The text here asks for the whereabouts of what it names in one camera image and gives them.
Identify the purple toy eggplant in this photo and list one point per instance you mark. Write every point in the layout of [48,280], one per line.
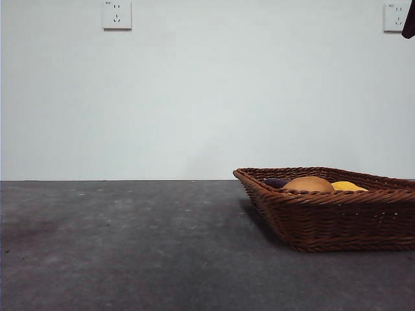
[275,183]

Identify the brown toy potato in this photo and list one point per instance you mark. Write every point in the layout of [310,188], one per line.
[308,184]

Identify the brown wicker basket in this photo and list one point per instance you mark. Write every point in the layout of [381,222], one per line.
[324,226]

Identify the yellow ribbed toy vegetable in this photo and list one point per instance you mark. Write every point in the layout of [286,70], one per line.
[348,186]

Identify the white wall socket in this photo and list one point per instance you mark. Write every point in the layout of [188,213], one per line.
[117,16]
[394,17]

